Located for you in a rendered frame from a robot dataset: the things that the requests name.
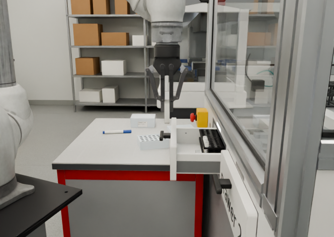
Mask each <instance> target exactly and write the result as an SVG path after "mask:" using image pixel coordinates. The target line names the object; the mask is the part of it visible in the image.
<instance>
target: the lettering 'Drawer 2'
mask: <svg viewBox="0 0 334 237"><path fill-rule="evenodd" d="M225 190H226V189H225ZM226 191H227V190H226ZM225 195H226V197H227V196H228V195H227V192H226V193H225ZM226 197H225V198H226ZM225 200H226V201H227V199H225ZM230 205H231V203H230V199H229V198H228V207H229V212H230ZM232 210H233V208H232V207H231V214H232V215H231V217H232V216H233V215H234V214H233V212H232ZM235 219H236V217H235V215H234V224H235ZM231 220H232V218H231ZM232 222H233V220H232ZM239 227H240V235H239V236H238V237H241V226H240V224H239Z"/></svg>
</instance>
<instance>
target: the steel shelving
mask: <svg viewBox="0 0 334 237"><path fill-rule="evenodd" d="M65 8H66V20H67V32H68V44H69V56H70V68H71V80H72V93H73V105H74V112H76V105H82V106H85V105H95V106H145V113H147V106H148V107H149V106H157V100H156V99H154V98H150V78H149V75H148V74H147V72H146V71H145V69H146V48H147V66H148V67H149V48H154V46H152V45H149V21H147V36H148V45H147V46H146V20H145V19H144V46H133V45H128V46H102V45H100V46H75V45H73V46H71V39H70V26H69V17H71V18H76V19H77V24H79V19H86V18H142V17H141V16H140V15H138V14H68V1H67V0H65ZM71 48H79V58H80V57H81V48H144V71H145V72H127V73H126V74H125V75H123V76H115V75H102V72H100V73H97V74H95V75H77V74H73V63H72V51H71ZM153 74H154V77H155V78H159V73H153ZM74 78H81V86H82V89H83V88H84V84H83V78H145V98H119V99H118V100H117V101H116V102H115V103H103V100H102V101H101V102H80V100H78V101H77V102H76V100H75V88H74ZM147 78H148V98H147Z"/></svg>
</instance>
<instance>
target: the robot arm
mask: <svg viewBox="0 0 334 237"><path fill-rule="evenodd" d="M126 1H127V2H128V3H129V4H130V5H131V8H132V10H133V11H134V12H136V13H137V14H138V15H140V16H141V17H142V18H143V19H145V20H147V21H149V22H151V28H152V42H156V44H155V45H154V61H153V64H152V65H151V66H149V67H147V68H146V69H145V71H146V72H147V74H148V75H149V78H150V82H151V86H152V90H153V94H154V97H155V99H156V100H159V101H160V102H161V112H165V124H169V112H173V102H174V101H175V100H178V99H179V97H180V93H181V89H182V85H183V81H184V78H185V75H186V74H187V72H188V68H187V67H185V66H183V65H182V64H181V61H180V45H179V44H178V42H182V40H181V36H182V27H183V24H182V23H183V16H184V13H185V3H186V0H126ZM154 68H155V69H156V71H157V72H158V73H159V75H161V95H159V94H158V90H157V86H156V82H155V78H154V74H153V72H154ZM179 68H180V72H181V75H180V79H179V83H178V87H177V91H176V95H173V75H175V73H176V72H177V71H178V69H179ZM165 76H169V99H168V100H167V99H165ZM33 121H34V118H33V113H32V110H31V108H30V105H29V102H28V98H27V93H26V90H25V89H24V88H23V87H22V86H21V85H19V84H17V83H16V78H15V69H14V60H13V51H12V42H11V33H10V24H9V15H8V6H7V0H0V210H1V209H2V208H4V207H6V206H8V205H10V204H11V203H13V202H15V201H17V200H19V199H20V198H22V197H24V196H27V195H29V194H32V193H34V191H35V189H34V186H33V185H28V184H22V183H19V182H17V180H16V176H15V158H16V154H17V150H18V147H19V146H20V145H21V144H22V143H23V142H24V141H25V140H26V138H27V137H28V135H29V133H30V131H31V129H32V126H33Z"/></svg>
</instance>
